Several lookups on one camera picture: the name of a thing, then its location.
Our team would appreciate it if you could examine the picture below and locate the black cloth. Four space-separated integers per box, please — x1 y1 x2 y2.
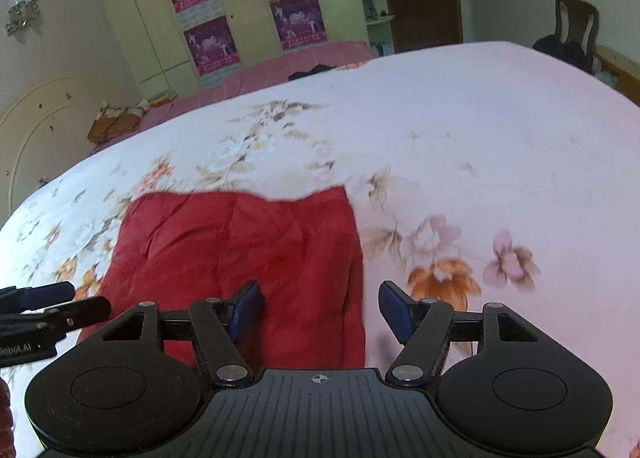
289 64 333 80

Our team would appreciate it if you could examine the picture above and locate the glass wall lamp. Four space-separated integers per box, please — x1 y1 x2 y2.
4 0 42 44

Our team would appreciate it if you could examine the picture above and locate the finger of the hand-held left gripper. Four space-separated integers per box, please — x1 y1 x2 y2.
0 295 113 335
0 281 76 313

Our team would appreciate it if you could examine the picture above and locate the cream wardrobe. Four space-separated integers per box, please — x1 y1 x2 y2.
87 0 371 99

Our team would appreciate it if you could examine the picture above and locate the dark clothing on chair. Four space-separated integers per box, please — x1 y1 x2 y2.
532 36 596 74

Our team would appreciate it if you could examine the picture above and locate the cream arched headboard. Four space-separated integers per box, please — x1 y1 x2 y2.
0 78 146 229

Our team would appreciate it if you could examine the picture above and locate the wicker basket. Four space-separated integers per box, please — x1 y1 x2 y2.
87 101 146 143

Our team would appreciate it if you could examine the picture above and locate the white floral quilt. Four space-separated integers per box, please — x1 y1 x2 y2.
0 41 640 458

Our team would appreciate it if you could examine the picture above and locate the light wooden furniture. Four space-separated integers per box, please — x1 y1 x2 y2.
594 45 640 106

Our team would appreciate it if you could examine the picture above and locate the brown wooden chair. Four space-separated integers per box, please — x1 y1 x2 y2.
532 0 600 74

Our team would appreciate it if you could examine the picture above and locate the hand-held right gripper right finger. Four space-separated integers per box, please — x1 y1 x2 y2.
378 281 539 389

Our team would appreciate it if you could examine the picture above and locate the person's left forearm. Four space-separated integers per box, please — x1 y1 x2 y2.
0 380 15 458

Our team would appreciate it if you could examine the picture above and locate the red padded jacket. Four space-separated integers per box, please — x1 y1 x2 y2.
102 185 368 371

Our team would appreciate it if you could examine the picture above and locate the pink bed sheet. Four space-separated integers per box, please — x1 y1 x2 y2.
90 41 381 154

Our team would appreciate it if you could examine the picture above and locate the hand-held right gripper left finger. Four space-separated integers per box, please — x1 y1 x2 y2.
102 281 262 389

